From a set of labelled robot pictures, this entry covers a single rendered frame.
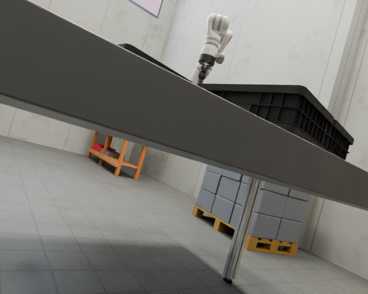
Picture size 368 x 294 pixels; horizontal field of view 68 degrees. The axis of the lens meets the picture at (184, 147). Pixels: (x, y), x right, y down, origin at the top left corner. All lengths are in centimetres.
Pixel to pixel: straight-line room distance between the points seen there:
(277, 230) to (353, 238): 95
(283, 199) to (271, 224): 27
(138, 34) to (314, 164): 801
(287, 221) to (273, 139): 285
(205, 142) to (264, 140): 6
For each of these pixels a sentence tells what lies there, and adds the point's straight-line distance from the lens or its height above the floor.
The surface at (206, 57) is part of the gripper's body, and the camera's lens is 131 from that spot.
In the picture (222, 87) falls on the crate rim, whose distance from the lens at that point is 94.
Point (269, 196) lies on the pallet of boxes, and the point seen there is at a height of 53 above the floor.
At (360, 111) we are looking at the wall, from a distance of 387.
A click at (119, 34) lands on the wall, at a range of 798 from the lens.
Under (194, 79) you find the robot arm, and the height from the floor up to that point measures 112.
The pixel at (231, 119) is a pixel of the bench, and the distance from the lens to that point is 18.
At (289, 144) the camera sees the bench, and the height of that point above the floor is 69.
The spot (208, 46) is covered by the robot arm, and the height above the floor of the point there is 117.
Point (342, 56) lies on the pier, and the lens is 396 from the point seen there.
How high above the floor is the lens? 66
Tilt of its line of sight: 2 degrees up
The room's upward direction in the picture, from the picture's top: 16 degrees clockwise
